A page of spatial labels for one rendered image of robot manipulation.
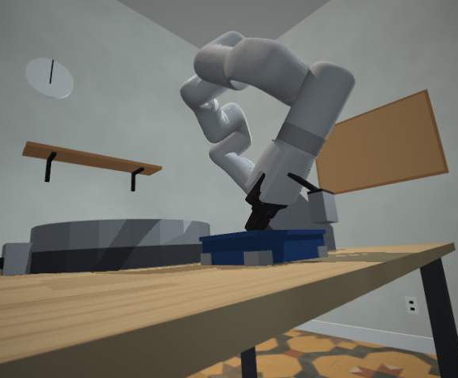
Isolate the blue crate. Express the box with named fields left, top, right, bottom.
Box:
left=199, top=229, right=328, bottom=266

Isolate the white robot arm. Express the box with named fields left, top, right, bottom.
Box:
left=180, top=31, right=356, bottom=224

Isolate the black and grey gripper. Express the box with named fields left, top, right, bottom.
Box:
left=244, top=138, right=317, bottom=231

